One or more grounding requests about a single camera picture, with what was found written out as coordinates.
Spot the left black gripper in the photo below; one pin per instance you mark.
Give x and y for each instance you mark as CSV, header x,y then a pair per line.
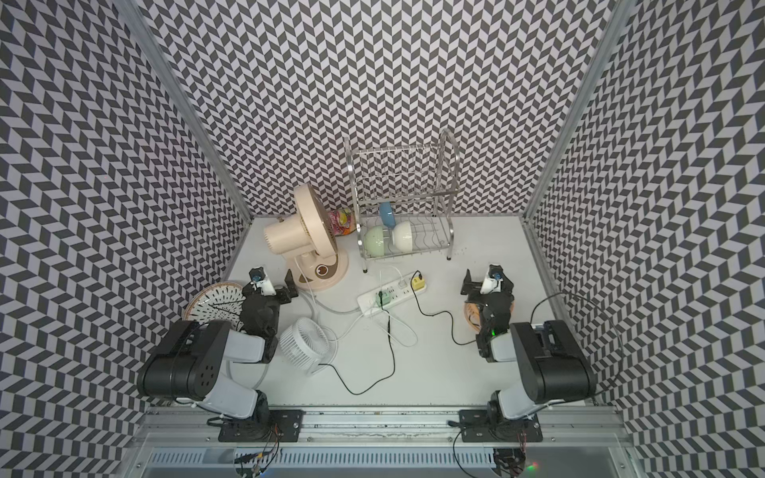
x,y
282,293

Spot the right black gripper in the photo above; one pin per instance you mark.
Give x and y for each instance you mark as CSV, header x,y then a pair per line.
x,y
467,284

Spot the white power strip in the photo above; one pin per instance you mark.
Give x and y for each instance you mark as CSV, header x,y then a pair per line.
x,y
402,293

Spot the green plug adapter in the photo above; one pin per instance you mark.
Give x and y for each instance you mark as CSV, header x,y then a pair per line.
x,y
384,297

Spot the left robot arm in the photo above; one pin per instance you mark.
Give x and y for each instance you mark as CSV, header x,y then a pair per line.
x,y
226,323

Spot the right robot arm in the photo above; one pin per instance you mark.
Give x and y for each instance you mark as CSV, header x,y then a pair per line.
x,y
551,365

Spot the orange small fan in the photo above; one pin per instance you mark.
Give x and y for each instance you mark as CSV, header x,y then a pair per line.
x,y
472,315

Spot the beige desk fan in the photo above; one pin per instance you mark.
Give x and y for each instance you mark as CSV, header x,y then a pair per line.
x,y
306,241

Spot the white small fan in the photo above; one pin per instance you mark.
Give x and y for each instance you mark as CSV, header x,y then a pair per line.
x,y
306,345

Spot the patterned woven basket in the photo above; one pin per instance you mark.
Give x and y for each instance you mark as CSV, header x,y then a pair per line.
x,y
219,302

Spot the white bowl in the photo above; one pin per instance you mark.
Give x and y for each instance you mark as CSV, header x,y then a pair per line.
x,y
403,237

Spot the blue cup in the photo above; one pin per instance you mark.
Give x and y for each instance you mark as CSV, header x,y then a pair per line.
x,y
387,215

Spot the metal dish rack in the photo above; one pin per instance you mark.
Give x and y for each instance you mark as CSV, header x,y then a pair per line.
x,y
421,182

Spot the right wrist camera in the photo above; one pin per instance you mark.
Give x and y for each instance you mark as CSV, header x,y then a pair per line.
x,y
492,283

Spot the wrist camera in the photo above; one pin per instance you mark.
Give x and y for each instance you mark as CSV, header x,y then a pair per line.
x,y
261,283
492,283

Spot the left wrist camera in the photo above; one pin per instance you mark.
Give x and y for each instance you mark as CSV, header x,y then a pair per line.
x,y
261,283

